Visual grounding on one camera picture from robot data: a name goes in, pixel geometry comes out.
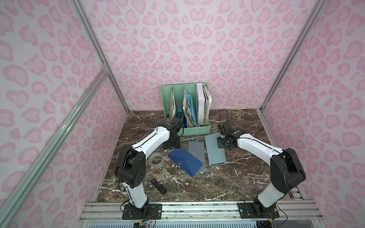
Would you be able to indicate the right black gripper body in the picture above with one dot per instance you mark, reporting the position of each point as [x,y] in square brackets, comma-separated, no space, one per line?
[224,142]

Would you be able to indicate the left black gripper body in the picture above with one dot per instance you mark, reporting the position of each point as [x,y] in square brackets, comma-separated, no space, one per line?
[172,143]

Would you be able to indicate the light teal envelope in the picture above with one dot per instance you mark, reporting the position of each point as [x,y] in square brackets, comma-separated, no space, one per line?
[215,154]

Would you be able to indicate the dark blue envelope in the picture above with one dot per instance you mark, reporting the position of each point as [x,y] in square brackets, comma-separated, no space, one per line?
[186,161]

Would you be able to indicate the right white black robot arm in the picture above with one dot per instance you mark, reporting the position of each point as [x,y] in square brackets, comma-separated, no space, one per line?
[286,171]

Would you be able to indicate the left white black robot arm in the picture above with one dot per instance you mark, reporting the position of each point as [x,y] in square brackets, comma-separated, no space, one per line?
[130,168]

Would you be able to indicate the green file organizer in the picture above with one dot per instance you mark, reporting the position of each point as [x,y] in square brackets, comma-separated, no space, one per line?
[178,98]

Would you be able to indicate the clear tape roll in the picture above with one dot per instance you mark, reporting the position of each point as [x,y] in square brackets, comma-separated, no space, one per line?
[156,160]

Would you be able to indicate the white folder in organizer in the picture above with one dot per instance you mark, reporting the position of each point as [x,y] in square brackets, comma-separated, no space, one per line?
[200,103]

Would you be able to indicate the stack of papers right slot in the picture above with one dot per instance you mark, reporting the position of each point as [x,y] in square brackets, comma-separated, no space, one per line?
[208,103]

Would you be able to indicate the small black device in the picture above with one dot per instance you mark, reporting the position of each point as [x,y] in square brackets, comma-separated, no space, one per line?
[159,186]

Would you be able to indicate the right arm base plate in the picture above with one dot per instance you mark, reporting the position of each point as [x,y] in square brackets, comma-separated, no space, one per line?
[256,211]

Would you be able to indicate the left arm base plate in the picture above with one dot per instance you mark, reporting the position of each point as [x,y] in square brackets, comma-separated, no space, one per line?
[149,210]

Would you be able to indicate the aluminium front rail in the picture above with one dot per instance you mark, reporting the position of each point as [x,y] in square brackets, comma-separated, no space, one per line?
[201,211]

